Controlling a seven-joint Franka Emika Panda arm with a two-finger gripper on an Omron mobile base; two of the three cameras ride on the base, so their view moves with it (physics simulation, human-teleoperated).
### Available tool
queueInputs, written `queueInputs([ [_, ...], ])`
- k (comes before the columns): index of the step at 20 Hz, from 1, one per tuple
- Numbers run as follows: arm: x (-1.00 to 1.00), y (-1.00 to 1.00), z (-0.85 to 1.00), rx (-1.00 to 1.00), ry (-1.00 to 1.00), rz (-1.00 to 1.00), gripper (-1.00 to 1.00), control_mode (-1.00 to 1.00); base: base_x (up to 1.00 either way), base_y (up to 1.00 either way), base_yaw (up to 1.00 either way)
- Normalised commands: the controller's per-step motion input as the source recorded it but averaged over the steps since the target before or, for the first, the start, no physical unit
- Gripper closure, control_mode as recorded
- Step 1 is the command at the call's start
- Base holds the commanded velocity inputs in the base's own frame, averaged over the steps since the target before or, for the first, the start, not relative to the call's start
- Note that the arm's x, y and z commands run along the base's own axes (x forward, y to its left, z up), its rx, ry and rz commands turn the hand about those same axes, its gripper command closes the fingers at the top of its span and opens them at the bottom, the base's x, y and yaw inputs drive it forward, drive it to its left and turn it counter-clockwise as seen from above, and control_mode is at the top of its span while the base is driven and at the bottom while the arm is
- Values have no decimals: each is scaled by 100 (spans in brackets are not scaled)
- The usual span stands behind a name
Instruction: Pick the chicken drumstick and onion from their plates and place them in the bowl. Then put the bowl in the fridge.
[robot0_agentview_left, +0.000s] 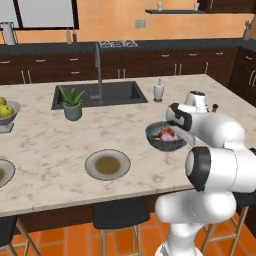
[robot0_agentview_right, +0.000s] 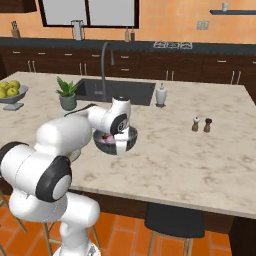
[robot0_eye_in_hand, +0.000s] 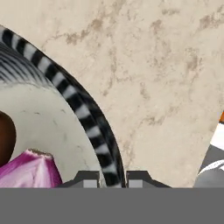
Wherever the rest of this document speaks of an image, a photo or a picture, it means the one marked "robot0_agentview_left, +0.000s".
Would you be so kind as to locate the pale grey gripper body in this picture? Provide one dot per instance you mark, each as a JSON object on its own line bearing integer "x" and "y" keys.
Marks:
{"x": 186, "y": 136}

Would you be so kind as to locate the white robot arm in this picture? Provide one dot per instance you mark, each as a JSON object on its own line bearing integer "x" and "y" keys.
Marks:
{"x": 213, "y": 180}

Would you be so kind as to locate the pink onion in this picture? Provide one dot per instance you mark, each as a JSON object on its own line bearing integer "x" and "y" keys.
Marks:
{"x": 167, "y": 137}

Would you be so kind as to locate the brown chicken drumstick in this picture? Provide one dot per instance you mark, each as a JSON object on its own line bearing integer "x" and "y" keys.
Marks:
{"x": 165, "y": 132}

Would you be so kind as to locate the dark grey bowl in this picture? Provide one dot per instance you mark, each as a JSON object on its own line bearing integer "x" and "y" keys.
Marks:
{"x": 163, "y": 144}

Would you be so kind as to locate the grey fruit bowl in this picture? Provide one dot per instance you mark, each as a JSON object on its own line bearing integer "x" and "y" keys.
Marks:
{"x": 7, "y": 121}

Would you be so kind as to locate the white soap dispenser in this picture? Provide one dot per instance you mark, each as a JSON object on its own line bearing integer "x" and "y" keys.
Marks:
{"x": 158, "y": 90}

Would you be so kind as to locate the dark brown base cupboards run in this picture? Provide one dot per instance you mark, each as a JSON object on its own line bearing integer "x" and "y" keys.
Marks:
{"x": 146, "y": 63}

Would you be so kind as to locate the grey plate with brown centre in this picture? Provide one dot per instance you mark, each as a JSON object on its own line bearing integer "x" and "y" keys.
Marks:
{"x": 4, "y": 173}
{"x": 107, "y": 165}

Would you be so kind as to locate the dark brown side cupboards run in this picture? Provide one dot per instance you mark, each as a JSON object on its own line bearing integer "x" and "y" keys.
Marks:
{"x": 245, "y": 75}

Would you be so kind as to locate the black sink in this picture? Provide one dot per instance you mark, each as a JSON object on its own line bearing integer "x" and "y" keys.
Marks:
{"x": 113, "y": 93}

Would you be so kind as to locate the black seat wooden stool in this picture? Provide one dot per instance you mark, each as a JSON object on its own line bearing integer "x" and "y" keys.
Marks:
{"x": 120, "y": 213}
{"x": 241, "y": 220}
{"x": 8, "y": 230}

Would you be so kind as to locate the grey tap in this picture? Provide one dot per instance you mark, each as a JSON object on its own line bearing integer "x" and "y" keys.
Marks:
{"x": 99, "y": 66}

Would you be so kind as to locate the hob with grey grates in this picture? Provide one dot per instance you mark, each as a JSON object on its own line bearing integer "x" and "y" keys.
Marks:
{"x": 118, "y": 43}

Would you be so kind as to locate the green plant in grey pot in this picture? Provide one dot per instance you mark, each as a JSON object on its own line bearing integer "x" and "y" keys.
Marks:
{"x": 72, "y": 108}

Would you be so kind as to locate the grey pot with tools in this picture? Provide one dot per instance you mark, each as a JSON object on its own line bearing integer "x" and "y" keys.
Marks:
{"x": 247, "y": 32}

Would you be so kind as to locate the white cup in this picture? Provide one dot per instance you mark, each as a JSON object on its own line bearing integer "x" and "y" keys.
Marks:
{"x": 196, "y": 6}
{"x": 160, "y": 6}

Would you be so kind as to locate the dark brown island cabinet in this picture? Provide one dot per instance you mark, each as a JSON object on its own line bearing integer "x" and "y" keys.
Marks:
{"x": 60, "y": 216}

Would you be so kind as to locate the dark brown bottle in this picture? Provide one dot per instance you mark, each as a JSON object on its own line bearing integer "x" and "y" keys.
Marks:
{"x": 74, "y": 36}

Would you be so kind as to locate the olive glass bottle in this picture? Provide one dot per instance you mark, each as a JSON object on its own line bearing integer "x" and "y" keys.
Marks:
{"x": 69, "y": 36}

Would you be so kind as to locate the green apple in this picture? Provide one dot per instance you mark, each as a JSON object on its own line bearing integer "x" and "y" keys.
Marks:
{"x": 6, "y": 111}
{"x": 2, "y": 101}

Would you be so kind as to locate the black framed window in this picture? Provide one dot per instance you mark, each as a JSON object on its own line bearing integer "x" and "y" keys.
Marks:
{"x": 43, "y": 13}

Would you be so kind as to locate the white paper towel holder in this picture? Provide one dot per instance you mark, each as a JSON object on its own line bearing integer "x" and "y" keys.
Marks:
{"x": 8, "y": 33}

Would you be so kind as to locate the grey wall outlet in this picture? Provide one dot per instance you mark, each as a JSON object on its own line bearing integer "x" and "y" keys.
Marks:
{"x": 140, "y": 23}

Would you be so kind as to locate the dark wall shelf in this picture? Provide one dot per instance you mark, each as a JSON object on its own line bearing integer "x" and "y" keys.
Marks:
{"x": 175, "y": 11}

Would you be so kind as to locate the dark brown wall cupboard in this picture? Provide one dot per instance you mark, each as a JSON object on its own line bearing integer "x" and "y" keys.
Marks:
{"x": 231, "y": 6}

